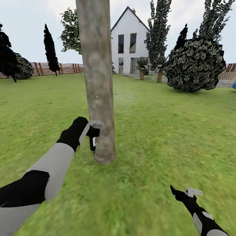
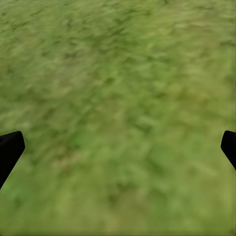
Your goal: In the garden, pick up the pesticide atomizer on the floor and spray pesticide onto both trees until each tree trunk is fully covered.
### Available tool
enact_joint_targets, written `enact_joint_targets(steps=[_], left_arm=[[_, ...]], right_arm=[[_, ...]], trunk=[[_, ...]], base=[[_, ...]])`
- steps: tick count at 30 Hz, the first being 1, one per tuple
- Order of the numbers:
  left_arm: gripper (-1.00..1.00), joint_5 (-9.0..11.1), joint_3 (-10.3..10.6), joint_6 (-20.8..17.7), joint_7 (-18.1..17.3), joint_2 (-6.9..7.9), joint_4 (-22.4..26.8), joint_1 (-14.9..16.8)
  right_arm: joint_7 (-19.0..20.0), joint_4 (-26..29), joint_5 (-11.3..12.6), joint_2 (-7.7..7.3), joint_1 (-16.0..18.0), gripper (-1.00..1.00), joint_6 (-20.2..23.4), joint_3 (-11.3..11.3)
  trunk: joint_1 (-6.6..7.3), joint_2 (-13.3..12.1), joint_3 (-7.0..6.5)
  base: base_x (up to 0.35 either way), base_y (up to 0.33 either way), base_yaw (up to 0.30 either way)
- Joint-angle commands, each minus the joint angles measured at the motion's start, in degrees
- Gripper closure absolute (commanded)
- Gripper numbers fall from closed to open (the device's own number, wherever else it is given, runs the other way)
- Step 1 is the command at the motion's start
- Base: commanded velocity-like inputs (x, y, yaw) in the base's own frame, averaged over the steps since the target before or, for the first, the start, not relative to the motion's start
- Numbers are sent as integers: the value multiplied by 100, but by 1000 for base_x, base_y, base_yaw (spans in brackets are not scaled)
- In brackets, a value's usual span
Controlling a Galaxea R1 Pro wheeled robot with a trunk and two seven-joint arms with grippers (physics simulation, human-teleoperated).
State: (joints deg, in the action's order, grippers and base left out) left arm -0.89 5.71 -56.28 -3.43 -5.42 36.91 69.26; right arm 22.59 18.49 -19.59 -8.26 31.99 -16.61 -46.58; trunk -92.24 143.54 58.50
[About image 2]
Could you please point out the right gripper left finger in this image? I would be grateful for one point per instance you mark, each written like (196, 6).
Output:
(12, 146)

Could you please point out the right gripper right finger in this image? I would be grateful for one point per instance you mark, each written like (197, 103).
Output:
(228, 146)

